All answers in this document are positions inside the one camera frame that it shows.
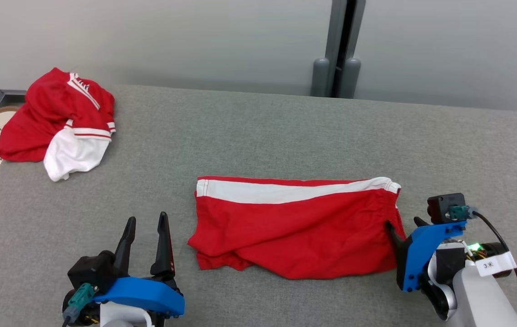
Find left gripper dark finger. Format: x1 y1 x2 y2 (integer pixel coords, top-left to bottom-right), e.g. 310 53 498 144
150 211 176 279
113 216 137 274

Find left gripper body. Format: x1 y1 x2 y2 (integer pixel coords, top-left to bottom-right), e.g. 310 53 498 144
62 293 169 327

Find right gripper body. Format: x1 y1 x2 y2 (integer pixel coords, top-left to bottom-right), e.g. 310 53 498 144
421 247 468 321

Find red shorts with white stripes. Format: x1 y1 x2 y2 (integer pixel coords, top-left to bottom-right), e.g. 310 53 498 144
187 176 408 280

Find red Bulls 23 jersey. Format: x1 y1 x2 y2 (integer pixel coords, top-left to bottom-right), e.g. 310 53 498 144
0 67 117 183

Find teal right camera connector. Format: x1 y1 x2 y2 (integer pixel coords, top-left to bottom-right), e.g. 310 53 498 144
448 205 478 221

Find teal camera connector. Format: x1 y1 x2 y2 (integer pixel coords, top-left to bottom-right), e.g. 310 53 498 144
68 282 96 314
448 205 478 221

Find teal left camera connector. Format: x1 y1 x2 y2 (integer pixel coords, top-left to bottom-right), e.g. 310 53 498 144
68 282 96 314

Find white paper cable tag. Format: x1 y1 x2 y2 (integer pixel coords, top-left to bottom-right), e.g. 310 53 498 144
475 251 517 278

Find grey left camera cable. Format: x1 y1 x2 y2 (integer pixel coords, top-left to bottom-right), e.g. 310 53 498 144
61 308 79 327

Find grey cylindrical post foot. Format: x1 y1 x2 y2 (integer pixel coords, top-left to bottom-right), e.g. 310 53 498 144
342 57 362 99
311 57 331 98

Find grey partition post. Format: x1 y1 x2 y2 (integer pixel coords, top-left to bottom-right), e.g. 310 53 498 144
324 0 367 99

